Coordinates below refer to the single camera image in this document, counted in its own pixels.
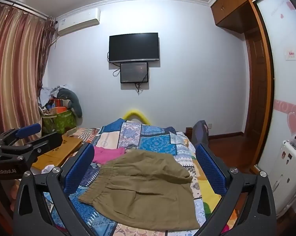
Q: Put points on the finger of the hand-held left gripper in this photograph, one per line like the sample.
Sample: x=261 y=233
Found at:
x=48 y=142
x=28 y=130

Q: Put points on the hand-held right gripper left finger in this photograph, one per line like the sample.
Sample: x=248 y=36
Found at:
x=80 y=168

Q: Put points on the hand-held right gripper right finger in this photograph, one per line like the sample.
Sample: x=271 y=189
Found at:
x=210 y=168

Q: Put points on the olive green pants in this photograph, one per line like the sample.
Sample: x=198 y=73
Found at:
x=148 y=194

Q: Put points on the wooden folding bed table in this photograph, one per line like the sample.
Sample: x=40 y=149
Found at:
x=62 y=147

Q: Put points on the rainbow striped bed sheet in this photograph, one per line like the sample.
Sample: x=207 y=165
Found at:
x=202 y=186

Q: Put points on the white cloth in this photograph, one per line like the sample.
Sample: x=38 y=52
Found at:
x=47 y=169

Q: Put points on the pink cloth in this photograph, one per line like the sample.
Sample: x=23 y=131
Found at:
x=106 y=154

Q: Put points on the orange box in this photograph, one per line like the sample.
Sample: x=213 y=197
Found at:
x=59 y=109

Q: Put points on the grey backpack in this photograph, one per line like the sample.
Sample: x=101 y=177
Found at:
x=199 y=132

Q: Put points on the pile of clothes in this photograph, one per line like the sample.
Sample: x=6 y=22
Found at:
x=48 y=94

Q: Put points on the patchwork patterned blanket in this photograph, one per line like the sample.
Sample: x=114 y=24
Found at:
x=157 y=140

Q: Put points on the striped red curtain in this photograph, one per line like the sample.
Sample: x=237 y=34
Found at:
x=15 y=66

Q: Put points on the white suitcase with stickers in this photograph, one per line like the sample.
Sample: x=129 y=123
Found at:
x=287 y=172

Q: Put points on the yellow pillow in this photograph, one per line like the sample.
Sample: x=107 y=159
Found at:
x=136 y=113

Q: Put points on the wooden door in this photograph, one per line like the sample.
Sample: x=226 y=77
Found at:
x=256 y=86

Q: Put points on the frosted wardrobe door with hearts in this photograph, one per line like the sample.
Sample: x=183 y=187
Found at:
x=285 y=98

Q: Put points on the white air conditioner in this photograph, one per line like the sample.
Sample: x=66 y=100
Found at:
x=78 y=21

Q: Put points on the wooden overhead cabinet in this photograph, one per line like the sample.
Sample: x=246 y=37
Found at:
x=233 y=2

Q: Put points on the wall socket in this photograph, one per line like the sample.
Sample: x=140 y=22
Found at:
x=209 y=126

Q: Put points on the small black wall monitor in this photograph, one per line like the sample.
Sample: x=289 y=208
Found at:
x=134 y=72

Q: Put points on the black wall television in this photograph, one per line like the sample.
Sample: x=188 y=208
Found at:
x=134 y=46

